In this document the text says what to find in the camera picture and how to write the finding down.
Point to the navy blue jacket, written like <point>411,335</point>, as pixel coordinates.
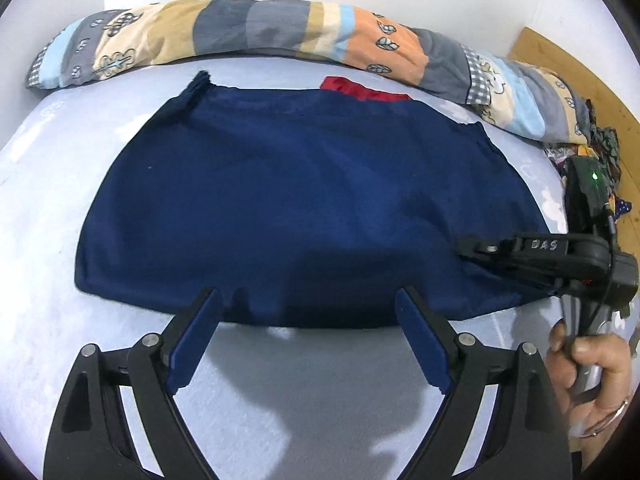
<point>300,200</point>

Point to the light blue cloud-print bed sheet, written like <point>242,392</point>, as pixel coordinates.
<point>310,390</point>

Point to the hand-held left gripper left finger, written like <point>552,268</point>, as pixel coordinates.
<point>192,345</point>

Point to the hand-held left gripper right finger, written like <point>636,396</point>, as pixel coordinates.
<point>425,345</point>

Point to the person's right hand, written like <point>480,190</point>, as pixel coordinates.
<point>605,360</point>

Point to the person's right forearm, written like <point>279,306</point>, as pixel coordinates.
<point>607,447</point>

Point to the pile of colourful clothes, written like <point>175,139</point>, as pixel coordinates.
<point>600,145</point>

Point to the rolled patchwork quilt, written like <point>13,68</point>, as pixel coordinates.
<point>240,27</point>

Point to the wooden headboard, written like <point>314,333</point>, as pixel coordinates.
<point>575,67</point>

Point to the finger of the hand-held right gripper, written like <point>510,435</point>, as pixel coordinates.
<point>535,275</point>
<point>560,252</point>

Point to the silver bangle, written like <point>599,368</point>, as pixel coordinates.
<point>612,416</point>

